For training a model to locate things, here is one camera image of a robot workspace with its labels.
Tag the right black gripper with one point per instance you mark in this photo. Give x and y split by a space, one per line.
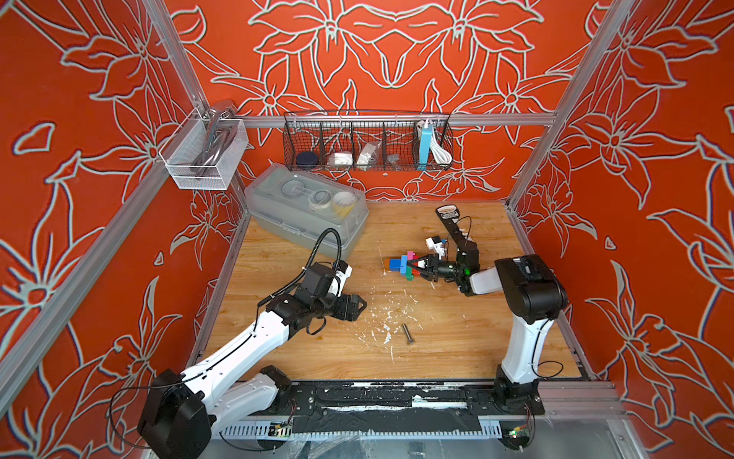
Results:
433 265

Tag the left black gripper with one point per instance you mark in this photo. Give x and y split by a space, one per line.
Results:
354 312

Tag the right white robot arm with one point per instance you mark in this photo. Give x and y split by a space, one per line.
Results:
533 293

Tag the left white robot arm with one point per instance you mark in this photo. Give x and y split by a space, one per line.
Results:
184 410

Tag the black comb-like tool strip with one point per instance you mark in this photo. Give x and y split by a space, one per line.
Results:
450 216

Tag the steel hex bolt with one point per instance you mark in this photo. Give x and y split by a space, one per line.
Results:
408 335

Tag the grey lidded plastic box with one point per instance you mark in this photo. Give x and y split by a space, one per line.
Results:
299 206

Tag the clear bag in basket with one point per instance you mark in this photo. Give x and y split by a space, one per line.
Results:
369 155

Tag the light blue box in basket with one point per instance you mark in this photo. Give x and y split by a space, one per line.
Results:
426 135

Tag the white packet in basket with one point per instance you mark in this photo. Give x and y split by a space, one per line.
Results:
340 159

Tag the dark round jar in basket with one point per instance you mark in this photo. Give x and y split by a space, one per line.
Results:
307 160

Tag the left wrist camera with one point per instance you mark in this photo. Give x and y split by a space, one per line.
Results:
342 273

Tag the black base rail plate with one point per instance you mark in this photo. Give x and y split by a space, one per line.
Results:
387 405

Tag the white slotted cable duct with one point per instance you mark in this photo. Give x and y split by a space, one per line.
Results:
275 431

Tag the black wire basket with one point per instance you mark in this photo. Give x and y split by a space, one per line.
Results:
325 132

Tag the clear plastic wall bin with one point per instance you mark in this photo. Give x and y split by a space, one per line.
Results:
205 153

